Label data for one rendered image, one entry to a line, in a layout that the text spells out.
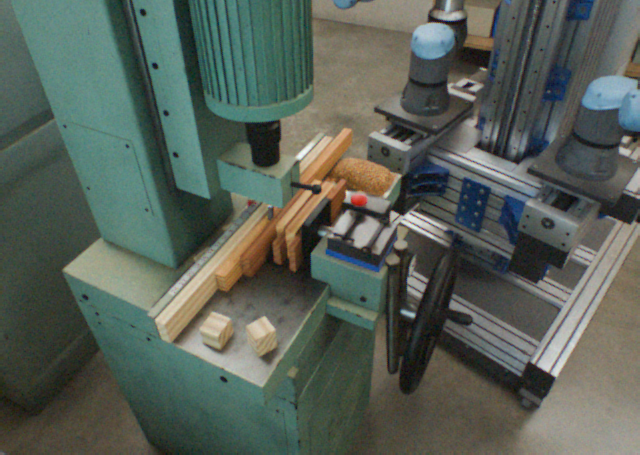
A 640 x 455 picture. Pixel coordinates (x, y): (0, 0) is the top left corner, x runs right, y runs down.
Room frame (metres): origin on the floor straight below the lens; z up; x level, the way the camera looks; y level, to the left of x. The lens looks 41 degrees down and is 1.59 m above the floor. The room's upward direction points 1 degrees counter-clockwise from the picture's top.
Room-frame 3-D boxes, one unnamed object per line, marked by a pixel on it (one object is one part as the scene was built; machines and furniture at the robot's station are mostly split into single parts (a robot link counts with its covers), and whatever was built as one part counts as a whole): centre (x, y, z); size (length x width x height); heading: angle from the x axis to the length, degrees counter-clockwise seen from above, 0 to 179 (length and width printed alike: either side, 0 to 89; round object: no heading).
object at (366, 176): (0.93, -0.10, 0.92); 0.14 x 0.09 x 0.04; 62
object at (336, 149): (0.84, 0.05, 0.92); 0.54 x 0.02 x 0.04; 152
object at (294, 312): (0.70, 0.00, 0.87); 0.61 x 0.30 x 0.06; 152
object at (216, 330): (0.50, 0.17, 0.92); 0.04 x 0.04 x 0.04; 65
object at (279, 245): (0.76, 0.03, 0.93); 0.21 x 0.02 x 0.05; 152
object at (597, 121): (1.08, -0.70, 0.98); 0.13 x 0.12 x 0.14; 74
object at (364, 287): (0.67, -0.07, 0.92); 0.15 x 0.13 x 0.09; 152
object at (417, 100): (1.42, -0.33, 0.87); 0.15 x 0.15 x 0.10
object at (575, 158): (1.09, -0.70, 0.87); 0.15 x 0.15 x 0.10
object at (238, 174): (0.77, 0.11, 1.03); 0.14 x 0.07 x 0.09; 62
